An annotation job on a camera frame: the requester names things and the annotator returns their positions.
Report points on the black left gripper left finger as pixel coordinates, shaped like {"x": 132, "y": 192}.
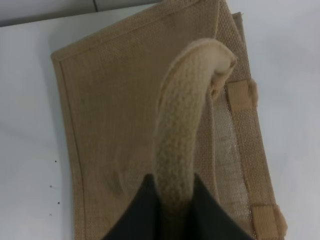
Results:
{"x": 141, "y": 220}

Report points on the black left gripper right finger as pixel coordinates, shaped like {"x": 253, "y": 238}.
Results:
{"x": 206, "y": 220}

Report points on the brown linen tote bag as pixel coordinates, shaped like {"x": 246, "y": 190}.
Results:
{"x": 166, "y": 92}

